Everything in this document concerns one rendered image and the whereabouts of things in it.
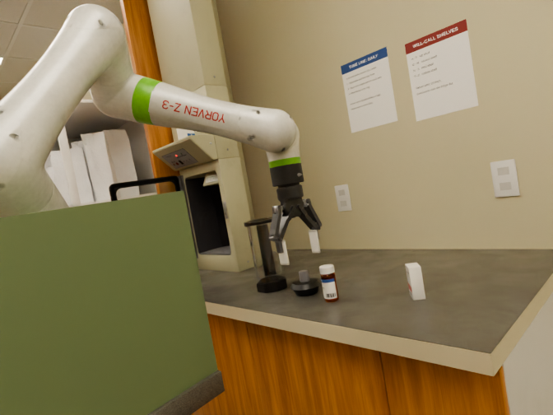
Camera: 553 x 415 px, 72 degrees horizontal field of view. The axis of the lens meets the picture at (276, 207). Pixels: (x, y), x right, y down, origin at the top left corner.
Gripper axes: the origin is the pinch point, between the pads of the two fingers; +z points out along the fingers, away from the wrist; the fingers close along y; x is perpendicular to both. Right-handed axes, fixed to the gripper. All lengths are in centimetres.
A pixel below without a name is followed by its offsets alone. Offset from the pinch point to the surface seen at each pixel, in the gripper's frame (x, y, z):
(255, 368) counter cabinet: -13.2, 13.6, 31.2
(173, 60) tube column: -70, -13, -82
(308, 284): 3.2, 2.3, 7.9
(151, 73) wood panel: -87, -12, -82
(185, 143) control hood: -55, -3, -43
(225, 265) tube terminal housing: -58, -13, 9
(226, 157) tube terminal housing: -50, -18, -36
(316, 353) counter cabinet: 12.8, 13.4, 21.2
